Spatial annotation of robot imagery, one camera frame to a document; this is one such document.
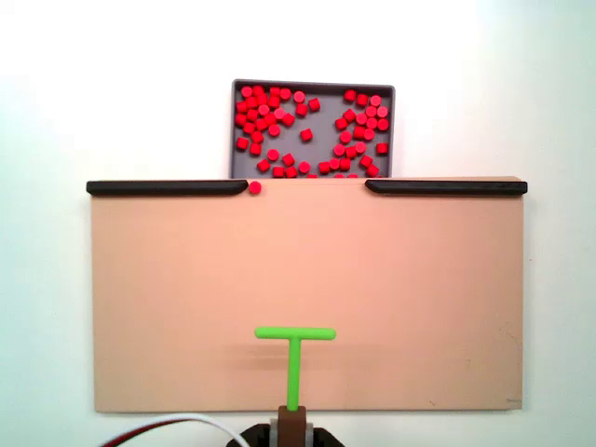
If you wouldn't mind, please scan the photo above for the beige rectangular work board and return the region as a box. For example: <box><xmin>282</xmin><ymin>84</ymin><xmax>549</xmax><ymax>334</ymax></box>
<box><xmin>90</xmin><ymin>175</ymin><xmax>525</xmax><ymax>413</ymax></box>

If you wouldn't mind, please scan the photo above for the grey rectangular container tray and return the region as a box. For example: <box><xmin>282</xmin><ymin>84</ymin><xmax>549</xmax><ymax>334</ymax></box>
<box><xmin>229</xmin><ymin>77</ymin><xmax>397</xmax><ymax>180</ymax></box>

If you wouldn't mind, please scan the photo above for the green T pusher brown handle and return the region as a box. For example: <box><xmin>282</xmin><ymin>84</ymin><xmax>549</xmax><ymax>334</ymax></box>
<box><xmin>254</xmin><ymin>326</ymin><xmax>337</xmax><ymax>447</ymax></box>

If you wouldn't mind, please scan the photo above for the black edge rail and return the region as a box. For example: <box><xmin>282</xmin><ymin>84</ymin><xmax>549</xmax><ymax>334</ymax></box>
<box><xmin>364</xmin><ymin>179</ymin><xmax>529</xmax><ymax>196</ymax></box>
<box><xmin>86</xmin><ymin>180</ymin><xmax>250</xmax><ymax>197</ymax></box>

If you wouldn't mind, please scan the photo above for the white red black servo cable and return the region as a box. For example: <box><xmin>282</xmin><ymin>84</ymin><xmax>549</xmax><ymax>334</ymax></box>
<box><xmin>95</xmin><ymin>412</ymin><xmax>248</xmax><ymax>447</ymax></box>

